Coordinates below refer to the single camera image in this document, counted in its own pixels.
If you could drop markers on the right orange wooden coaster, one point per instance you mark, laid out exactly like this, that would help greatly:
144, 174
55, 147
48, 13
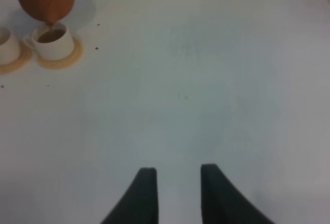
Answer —
65, 62

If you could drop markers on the white teacup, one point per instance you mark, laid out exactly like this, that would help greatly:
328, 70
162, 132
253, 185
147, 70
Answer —
10, 47
52, 43

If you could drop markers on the orange wooden coaster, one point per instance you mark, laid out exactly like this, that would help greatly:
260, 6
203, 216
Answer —
65, 62
18, 63

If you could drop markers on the right white teacup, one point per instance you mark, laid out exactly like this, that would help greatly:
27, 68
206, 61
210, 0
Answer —
52, 43

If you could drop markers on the left orange wooden coaster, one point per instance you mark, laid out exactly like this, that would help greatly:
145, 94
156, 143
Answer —
18, 63

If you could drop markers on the left white teacup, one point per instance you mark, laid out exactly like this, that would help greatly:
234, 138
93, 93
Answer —
10, 47

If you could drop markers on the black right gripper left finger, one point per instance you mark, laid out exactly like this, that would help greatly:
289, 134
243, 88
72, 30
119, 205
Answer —
139, 203

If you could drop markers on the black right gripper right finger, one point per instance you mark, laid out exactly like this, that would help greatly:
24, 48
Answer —
221, 202

